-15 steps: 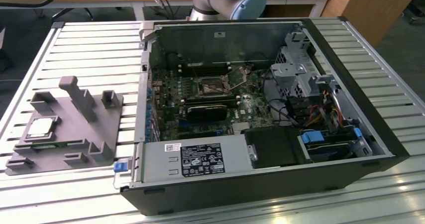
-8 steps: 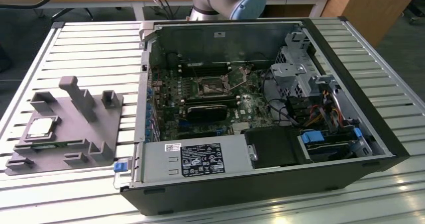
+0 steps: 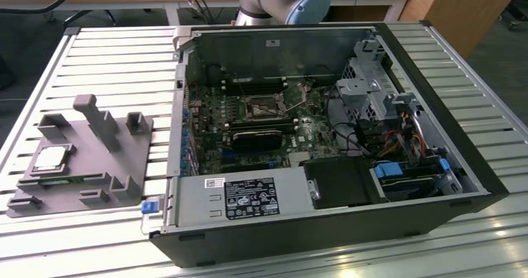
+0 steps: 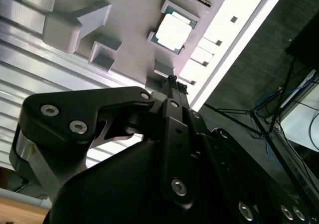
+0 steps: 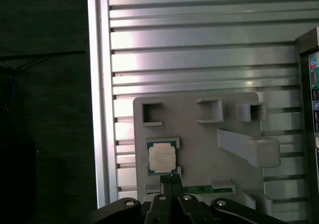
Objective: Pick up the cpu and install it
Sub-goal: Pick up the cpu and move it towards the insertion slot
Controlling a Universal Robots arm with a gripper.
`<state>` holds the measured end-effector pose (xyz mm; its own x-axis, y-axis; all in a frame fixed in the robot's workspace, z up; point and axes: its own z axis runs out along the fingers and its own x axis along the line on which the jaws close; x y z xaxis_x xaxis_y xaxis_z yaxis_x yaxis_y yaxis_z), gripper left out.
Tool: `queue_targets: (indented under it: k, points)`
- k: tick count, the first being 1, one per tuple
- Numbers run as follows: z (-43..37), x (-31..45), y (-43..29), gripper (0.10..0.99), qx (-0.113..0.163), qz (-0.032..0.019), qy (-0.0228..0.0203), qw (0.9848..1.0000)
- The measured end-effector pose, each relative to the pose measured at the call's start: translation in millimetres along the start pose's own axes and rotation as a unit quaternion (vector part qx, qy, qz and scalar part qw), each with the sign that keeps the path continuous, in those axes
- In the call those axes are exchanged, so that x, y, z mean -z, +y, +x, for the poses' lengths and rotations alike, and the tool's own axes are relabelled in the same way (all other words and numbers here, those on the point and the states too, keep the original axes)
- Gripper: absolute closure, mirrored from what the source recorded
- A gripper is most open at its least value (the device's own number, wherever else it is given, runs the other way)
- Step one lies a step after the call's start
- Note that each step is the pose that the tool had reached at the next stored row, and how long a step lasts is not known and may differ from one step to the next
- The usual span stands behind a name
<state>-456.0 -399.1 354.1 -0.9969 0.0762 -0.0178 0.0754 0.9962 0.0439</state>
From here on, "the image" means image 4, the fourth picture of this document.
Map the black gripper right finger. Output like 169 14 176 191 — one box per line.
178 84 312 224

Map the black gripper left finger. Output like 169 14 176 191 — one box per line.
9 75 199 210

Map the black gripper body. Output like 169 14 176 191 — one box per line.
44 139 240 224

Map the silver CPU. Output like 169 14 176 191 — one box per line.
152 11 199 55

